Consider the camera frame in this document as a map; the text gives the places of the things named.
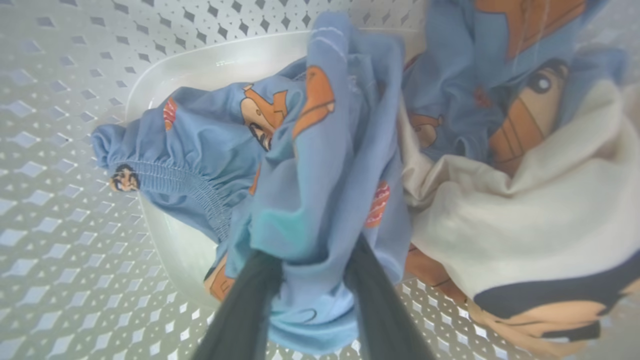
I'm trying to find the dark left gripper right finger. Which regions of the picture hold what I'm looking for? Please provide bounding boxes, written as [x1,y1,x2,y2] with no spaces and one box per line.
[344,234,437,360]

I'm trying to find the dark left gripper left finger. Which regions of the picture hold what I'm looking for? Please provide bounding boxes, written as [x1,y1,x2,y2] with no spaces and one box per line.
[191,250,284,360]

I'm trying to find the blue cartoon print shorts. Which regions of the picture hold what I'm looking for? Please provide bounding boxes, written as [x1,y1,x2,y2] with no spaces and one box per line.
[91,11,413,357]

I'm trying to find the cream blue cartoon shirt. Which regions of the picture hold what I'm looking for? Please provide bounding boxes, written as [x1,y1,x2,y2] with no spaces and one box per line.
[397,0,640,358]

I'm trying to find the cream perforated laundry basket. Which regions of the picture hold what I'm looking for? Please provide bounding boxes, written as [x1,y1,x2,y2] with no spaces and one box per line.
[0,0,640,360]

